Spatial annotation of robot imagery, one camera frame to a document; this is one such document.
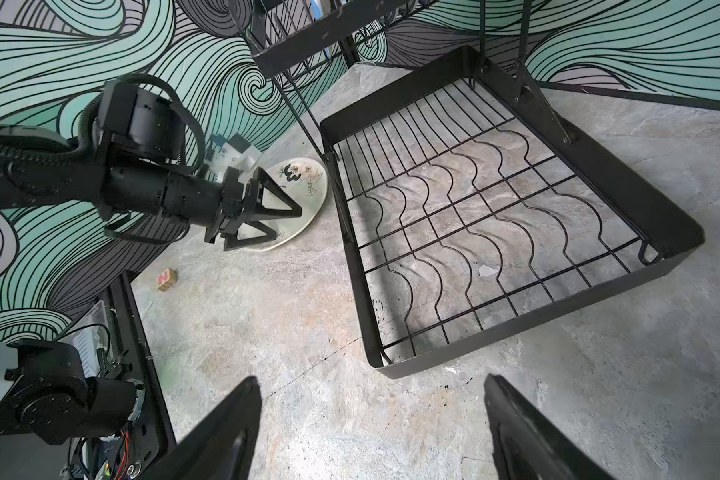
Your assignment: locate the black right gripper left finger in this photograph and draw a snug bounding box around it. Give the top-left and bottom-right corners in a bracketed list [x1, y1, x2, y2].
[140, 376, 262, 480]

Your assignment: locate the cream floral plate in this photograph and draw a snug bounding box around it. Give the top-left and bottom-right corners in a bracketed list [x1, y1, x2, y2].
[242, 157, 329, 252]

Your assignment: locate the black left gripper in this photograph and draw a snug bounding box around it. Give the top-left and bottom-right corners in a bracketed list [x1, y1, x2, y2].
[101, 163, 302, 251]

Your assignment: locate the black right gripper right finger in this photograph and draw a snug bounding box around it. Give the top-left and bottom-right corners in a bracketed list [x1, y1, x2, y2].
[484, 374, 612, 479]

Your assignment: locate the black wire dish rack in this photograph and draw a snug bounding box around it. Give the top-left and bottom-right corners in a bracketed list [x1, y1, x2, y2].
[229, 1, 705, 378]

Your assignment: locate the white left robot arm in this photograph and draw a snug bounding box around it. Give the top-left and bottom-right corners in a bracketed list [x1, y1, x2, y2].
[0, 74, 302, 250]

